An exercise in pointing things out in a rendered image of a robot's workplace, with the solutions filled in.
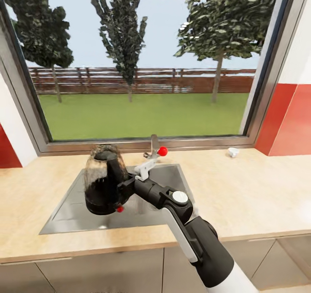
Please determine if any electric kettle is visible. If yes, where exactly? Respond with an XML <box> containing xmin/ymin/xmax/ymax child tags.
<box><xmin>84</xmin><ymin>144</ymin><xmax>130</xmax><ymax>216</ymax></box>

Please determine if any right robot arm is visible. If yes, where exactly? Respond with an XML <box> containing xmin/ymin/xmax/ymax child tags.
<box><xmin>109</xmin><ymin>159</ymin><xmax>258</xmax><ymax>293</ymax></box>

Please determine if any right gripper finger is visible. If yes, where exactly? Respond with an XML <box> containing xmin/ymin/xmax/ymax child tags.
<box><xmin>128</xmin><ymin>173</ymin><xmax>137</xmax><ymax>179</ymax></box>
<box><xmin>109</xmin><ymin>177</ymin><xmax>123</xmax><ymax>194</ymax></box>

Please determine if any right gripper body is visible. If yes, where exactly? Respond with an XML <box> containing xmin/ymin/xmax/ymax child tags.
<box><xmin>121</xmin><ymin>171</ymin><xmax>158</xmax><ymax>202</ymax></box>

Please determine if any coffee cup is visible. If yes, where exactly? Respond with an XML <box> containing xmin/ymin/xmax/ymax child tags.
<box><xmin>228</xmin><ymin>148</ymin><xmax>239</xmax><ymax>158</ymax></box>

